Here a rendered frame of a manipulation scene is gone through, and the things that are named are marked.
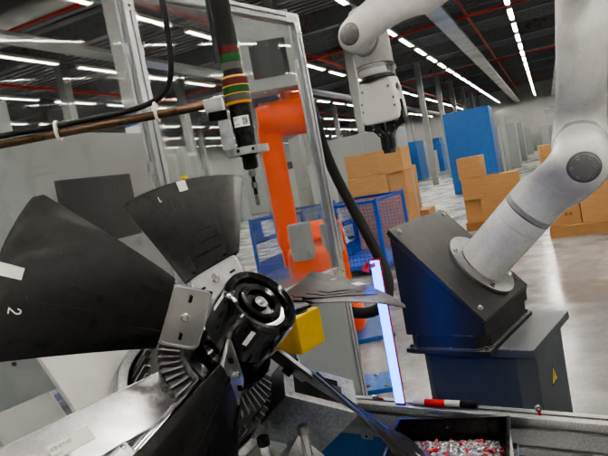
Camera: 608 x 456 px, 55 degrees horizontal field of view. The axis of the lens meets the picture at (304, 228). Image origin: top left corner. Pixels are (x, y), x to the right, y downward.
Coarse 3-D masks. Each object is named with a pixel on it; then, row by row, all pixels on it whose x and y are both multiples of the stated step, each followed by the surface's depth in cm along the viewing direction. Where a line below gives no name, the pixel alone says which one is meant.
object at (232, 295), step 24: (240, 288) 87; (264, 288) 89; (216, 312) 85; (240, 312) 82; (264, 312) 86; (288, 312) 88; (216, 336) 85; (240, 336) 83; (264, 336) 82; (192, 360) 87; (216, 360) 87; (240, 360) 85; (264, 360) 93
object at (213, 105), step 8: (208, 104) 93; (216, 104) 93; (208, 112) 93; (216, 112) 93; (224, 112) 93; (216, 120) 93; (224, 120) 93; (224, 128) 93; (232, 128) 96; (224, 136) 93; (232, 136) 94; (224, 144) 94; (232, 144) 94; (256, 144) 92; (264, 144) 93; (232, 152) 93; (240, 152) 92; (248, 152) 92; (256, 152) 94
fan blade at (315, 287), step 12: (312, 276) 119; (324, 276) 119; (336, 276) 120; (300, 288) 111; (312, 288) 110; (324, 288) 110; (336, 288) 109; (348, 288) 110; (360, 288) 112; (372, 288) 115; (300, 300) 98; (312, 300) 98; (324, 300) 98; (336, 300) 100; (348, 300) 101; (360, 300) 103; (372, 300) 105; (384, 300) 107; (396, 300) 110
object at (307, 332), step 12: (300, 312) 140; (312, 312) 141; (300, 324) 137; (312, 324) 141; (288, 336) 138; (300, 336) 137; (312, 336) 140; (276, 348) 141; (288, 348) 139; (300, 348) 137
